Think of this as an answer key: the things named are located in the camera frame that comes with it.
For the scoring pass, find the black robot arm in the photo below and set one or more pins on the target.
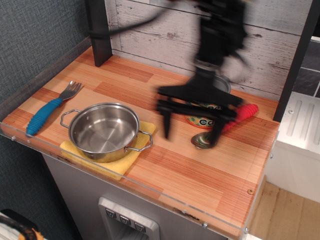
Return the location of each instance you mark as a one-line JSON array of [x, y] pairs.
[[221, 34]]

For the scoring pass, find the stainless steel pot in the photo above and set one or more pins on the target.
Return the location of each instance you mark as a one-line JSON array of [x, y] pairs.
[[106, 132]]

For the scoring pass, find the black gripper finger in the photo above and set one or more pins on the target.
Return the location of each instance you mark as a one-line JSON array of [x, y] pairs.
[[216, 131], [167, 115]]

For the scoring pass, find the dark left vertical post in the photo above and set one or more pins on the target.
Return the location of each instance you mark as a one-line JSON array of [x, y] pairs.
[[98, 24]]

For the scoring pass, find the grey cabinet with dispenser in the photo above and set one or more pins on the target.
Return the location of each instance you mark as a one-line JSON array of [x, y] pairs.
[[106, 209]]

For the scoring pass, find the red handled metal spoon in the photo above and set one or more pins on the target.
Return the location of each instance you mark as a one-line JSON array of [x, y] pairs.
[[207, 140]]

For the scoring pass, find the white toy sink unit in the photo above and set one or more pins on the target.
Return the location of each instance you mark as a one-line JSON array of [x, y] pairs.
[[294, 160]]

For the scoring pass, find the blue handled metal fork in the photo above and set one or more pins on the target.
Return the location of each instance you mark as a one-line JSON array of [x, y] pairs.
[[41, 116]]

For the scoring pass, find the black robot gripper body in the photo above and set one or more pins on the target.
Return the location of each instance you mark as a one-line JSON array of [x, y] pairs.
[[198, 89]]

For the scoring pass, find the yellow folded cloth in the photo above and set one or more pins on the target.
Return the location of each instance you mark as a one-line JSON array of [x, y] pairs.
[[115, 169]]

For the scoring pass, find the clear acrylic edge guard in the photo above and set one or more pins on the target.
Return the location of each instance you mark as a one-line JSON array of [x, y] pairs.
[[167, 191]]

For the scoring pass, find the peas and carrots can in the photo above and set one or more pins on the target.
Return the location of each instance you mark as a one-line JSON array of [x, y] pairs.
[[220, 82]]

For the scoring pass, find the orange black object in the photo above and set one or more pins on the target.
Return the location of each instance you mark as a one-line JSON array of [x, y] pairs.
[[14, 226]]

